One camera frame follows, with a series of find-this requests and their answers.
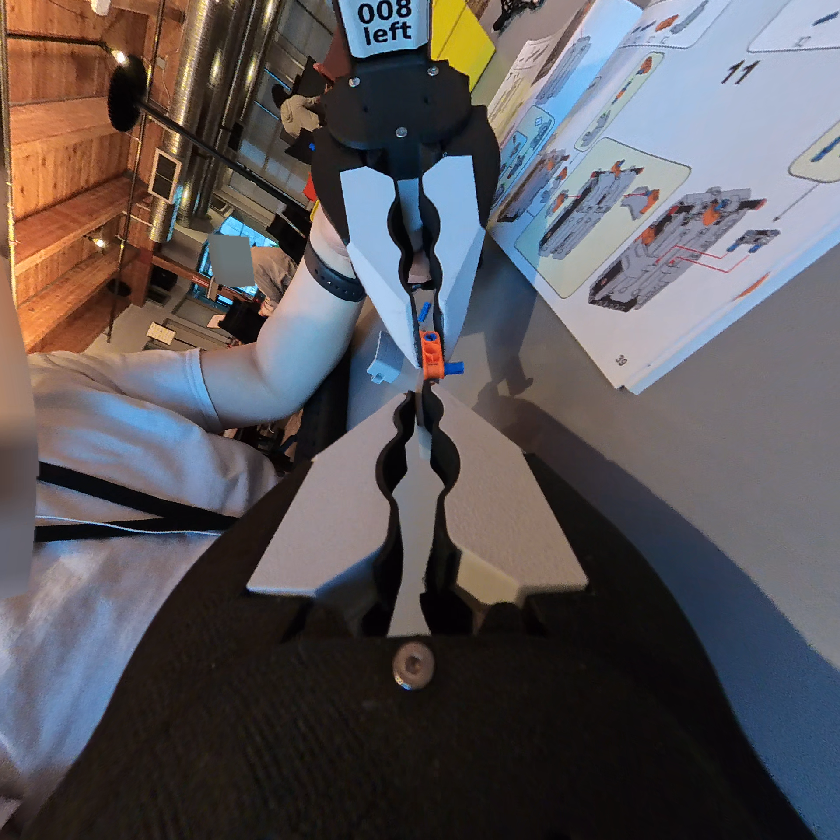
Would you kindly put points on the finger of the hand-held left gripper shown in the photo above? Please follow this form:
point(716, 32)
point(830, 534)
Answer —
point(459, 216)
point(371, 229)

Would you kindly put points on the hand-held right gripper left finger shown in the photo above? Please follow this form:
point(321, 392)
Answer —
point(315, 525)

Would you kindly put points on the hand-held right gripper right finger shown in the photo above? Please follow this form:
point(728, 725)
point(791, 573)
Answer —
point(518, 525)

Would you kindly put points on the grey curved panel brick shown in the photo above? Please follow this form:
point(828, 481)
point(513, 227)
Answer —
point(424, 446)
point(384, 361)

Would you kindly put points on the orange connector brick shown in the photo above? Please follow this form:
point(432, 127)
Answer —
point(433, 358)

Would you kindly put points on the person's left forearm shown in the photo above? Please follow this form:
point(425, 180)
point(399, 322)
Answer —
point(282, 354)

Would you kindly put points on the grey desk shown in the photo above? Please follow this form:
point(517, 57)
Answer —
point(656, 459)

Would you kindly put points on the person's left hand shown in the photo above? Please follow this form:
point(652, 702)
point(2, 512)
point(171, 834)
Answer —
point(328, 236)

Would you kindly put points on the black wristband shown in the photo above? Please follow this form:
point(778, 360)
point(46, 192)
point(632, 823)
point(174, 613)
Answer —
point(334, 282)

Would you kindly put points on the yellow plastic bin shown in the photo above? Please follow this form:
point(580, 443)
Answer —
point(466, 39)

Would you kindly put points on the black office chair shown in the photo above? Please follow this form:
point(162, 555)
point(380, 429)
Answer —
point(239, 321)

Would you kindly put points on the white vent grille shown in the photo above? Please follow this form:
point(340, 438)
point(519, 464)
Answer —
point(164, 172)

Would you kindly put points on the white instruction booklet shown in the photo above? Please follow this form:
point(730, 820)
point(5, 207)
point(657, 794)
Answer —
point(689, 131)

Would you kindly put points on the black light stand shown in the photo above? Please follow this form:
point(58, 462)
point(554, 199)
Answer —
point(128, 92)

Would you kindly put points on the silver ventilation duct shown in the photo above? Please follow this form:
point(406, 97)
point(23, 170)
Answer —
point(223, 98)

